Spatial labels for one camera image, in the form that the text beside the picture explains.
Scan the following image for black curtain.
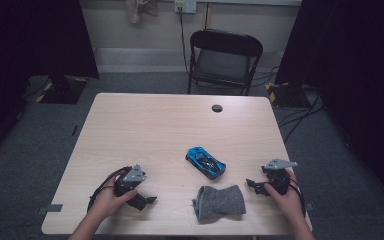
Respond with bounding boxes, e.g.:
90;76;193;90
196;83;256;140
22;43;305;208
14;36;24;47
274;0;384;214
0;0;100;168

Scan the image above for black stand base yellow tape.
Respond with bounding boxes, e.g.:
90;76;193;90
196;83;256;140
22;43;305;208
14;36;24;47
39;74;89;105
264;81;312;110

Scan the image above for white wall socket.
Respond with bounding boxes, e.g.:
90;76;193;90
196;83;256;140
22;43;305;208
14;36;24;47
174;0;198;15

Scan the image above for black folding chair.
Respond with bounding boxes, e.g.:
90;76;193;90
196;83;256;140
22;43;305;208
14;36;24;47
187;28;264;97

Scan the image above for grey terry cloth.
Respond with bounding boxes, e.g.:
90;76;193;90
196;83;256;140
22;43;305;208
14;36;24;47
191;184;247;225

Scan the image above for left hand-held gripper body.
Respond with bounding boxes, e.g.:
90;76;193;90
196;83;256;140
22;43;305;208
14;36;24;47
114;163;147;198

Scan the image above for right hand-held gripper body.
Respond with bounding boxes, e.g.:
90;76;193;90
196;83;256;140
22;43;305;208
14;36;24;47
262;158;299;196

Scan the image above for black floor cables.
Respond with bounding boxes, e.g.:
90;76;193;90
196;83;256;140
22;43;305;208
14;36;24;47
277;89;327;145

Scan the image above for black power cable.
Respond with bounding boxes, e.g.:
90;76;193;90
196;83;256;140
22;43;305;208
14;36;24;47
178;6;192;77

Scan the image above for person's right hand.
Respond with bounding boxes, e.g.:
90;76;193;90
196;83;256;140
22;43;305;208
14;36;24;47
264;169;305;221

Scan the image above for beige hanging cloth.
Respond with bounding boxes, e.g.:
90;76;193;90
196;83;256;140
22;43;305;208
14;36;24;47
123;0;159;25

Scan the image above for blue toy car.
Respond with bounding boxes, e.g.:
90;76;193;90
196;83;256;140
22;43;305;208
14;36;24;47
185;145;227;181

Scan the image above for right hand-held gripper black cable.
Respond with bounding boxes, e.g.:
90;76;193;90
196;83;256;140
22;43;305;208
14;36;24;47
288;178;307;218

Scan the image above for person's left hand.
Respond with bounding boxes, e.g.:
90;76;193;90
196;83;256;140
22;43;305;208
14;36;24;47
94;174;139;221

